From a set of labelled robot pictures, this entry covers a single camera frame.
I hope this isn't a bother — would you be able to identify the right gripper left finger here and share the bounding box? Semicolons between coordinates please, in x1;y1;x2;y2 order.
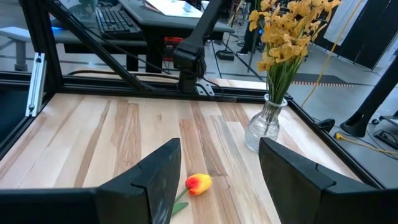
0;138;182;224

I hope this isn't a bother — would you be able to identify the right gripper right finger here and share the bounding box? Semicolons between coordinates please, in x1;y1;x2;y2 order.
258;137;398;224

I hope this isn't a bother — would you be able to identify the orange yellow tulip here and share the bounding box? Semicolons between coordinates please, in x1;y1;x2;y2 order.
170;173;213;217

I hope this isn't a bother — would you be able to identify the clear glass vase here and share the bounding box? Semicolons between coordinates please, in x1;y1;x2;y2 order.
244;93;289;153

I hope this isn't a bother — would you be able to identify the black clamp knob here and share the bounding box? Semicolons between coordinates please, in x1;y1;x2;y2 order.
317;118;336;134

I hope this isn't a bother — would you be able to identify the black floor stand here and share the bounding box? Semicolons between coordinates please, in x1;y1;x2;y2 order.
340;55;398;138

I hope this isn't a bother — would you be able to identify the black power strip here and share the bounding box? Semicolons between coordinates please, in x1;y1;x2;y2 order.
372;129;398;151

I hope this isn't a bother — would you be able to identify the black rolling desk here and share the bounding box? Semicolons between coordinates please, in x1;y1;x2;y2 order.
371;114;398;127

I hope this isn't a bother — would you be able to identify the black mat striped edge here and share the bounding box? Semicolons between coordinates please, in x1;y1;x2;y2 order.
292;73;354;88

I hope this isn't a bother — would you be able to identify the red box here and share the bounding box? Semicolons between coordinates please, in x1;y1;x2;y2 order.
164;36;184;62

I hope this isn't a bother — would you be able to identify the person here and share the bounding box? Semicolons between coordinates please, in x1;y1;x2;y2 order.
236;0;265;57

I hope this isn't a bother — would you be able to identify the black partition panel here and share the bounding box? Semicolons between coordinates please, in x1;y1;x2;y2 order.
313;0;398;71

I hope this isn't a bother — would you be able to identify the black keyboard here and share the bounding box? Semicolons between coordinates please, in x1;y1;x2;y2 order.
95;6;143;35

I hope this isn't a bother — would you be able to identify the white hanging cloth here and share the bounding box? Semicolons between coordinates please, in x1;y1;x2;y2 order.
323;0;368;47

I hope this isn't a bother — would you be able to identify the grey desk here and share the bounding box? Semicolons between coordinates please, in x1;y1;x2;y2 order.
51;0;236;74

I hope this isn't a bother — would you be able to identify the yellow extension cord with plug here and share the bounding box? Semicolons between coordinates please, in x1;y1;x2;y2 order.
333;132;398;156

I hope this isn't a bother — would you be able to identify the yellow hanging cable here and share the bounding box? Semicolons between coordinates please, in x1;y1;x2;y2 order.
300;0;364;108

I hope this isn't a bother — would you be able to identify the silver frame bracket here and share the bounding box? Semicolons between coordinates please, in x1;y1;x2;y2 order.
25;52;47;118

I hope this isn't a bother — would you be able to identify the black long-handled dustpan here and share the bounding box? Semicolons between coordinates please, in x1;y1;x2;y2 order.
215;27;236;62

